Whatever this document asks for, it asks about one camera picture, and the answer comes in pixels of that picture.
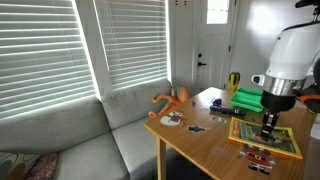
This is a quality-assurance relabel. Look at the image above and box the white window blind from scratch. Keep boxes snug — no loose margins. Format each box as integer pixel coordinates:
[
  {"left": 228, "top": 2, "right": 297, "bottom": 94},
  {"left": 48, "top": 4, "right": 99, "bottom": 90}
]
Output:
[
  {"left": 94, "top": 0, "right": 168, "bottom": 90},
  {"left": 0, "top": 0, "right": 95, "bottom": 121}
]

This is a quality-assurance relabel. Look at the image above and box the black door handle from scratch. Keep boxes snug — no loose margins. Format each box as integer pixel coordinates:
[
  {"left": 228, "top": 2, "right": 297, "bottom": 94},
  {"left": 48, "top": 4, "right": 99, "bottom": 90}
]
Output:
[{"left": 197, "top": 62, "right": 207, "bottom": 67}]

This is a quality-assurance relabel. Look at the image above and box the small dark sticker cutout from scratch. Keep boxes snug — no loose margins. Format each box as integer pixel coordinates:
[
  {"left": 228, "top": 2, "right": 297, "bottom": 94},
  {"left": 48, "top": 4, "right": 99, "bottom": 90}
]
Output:
[{"left": 187, "top": 125, "right": 206, "bottom": 133}]

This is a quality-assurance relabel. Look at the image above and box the black marker pen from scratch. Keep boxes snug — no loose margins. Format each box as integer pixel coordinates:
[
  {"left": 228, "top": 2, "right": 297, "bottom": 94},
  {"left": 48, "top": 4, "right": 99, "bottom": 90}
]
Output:
[{"left": 210, "top": 106, "right": 246, "bottom": 116}]

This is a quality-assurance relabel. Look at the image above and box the orange octopus plush toy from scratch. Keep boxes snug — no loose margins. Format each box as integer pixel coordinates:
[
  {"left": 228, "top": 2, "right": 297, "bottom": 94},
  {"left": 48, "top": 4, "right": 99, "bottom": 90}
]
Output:
[{"left": 148, "top": 85, "right": 191, "bottom": 119}]

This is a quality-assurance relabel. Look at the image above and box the wooden table leg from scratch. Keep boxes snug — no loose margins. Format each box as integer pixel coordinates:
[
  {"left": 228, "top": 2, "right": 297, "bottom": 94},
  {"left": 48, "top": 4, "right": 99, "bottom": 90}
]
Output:
[{"left": 156, "top": 137, "right": 166, "bottom": 180}]

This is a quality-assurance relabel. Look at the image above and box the santa shaped puzzle piece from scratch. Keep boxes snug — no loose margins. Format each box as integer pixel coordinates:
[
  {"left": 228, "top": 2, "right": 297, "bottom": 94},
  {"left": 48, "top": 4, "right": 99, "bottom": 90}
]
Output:
[{"left": 240, "top": 144, "right": 275, "bottom": 175}]

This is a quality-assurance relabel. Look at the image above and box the left white window blind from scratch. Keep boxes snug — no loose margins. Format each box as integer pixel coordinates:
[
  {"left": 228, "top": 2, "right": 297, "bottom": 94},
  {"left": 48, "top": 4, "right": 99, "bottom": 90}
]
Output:
[{"left": 0, "top": 0, "right": 95, "bottom": 121}]

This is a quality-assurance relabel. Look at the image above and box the snowman shaped puzzle piece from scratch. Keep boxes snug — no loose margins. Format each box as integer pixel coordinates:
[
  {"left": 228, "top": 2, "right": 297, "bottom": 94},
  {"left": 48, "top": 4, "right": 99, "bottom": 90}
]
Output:
[{"left": 160, "top": 111, "right": 184, "bottom": 126}]

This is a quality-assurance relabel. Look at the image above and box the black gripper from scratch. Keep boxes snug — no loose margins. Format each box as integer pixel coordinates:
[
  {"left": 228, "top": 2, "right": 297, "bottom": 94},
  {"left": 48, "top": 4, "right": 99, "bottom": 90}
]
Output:
[{"left": 260, "top": 91, "right": 296, "bottom": 140}]

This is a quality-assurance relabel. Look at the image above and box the small round sticker cutout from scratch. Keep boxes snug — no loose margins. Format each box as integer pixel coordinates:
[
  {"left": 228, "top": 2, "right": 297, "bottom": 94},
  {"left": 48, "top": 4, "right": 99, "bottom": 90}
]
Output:
[{"left": 212, "top": 116, "right": 227, "bottom": 124}]

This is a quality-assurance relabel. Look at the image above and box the right white window blind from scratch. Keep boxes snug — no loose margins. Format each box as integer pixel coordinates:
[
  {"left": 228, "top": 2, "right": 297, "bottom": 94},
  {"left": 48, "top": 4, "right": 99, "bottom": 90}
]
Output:
[{"left": 94, "top": 0, "right": 168, "bottom": 90}]

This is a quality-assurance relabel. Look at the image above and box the red patterned cushion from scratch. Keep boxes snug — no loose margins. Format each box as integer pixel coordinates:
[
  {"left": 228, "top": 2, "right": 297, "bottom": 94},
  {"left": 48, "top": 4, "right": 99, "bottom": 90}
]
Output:
[{"left": 25, "top": 153, "right": 58, "bottom": 180}]

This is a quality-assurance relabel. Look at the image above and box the patterned beige cushion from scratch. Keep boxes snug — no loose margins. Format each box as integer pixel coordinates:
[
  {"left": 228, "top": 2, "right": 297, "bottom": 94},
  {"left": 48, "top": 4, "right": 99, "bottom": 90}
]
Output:
[{"left": 0, "top": 152, "right": 40, "bottom": 180}]

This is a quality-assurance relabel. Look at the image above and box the white entry door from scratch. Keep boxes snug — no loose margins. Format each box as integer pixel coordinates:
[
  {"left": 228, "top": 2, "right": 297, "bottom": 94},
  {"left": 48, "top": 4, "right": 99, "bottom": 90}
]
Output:
[{"left": 194, "top": 0, "right": 236, "bottom": 90}]

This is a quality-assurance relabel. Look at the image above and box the yellow green picture book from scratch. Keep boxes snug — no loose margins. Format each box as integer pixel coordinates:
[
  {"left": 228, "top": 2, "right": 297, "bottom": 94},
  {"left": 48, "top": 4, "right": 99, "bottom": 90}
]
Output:
[{"left": 228, "top": 117, "right": 303, "bottom": 159}]

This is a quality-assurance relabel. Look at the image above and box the green plastic tray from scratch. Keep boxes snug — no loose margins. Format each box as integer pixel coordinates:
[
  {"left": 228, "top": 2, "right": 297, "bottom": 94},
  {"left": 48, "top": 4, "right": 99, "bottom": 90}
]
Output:
[{"left": 230, "top": 88, "right": 263, "bottom": 112}]

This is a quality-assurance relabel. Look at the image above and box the yellow black post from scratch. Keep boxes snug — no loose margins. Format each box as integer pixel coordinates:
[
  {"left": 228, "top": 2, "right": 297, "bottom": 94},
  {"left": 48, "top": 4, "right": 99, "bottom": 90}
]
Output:
[{"left": 229, "top": 72, "right": 240, "bottom": 93}]

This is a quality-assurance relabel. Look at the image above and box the blue toy car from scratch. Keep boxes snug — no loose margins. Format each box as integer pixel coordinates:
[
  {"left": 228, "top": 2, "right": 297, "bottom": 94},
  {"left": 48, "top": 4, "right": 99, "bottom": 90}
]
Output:
[{"left": 212, "top": 98, "right": 222, "bottom": 106}]

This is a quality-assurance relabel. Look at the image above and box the grey corner sofa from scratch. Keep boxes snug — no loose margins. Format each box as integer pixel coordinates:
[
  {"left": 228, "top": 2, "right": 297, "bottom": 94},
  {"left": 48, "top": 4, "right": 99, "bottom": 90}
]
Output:
[{"left": 0, "top": 80, "right": 171, "bottom": 180}]

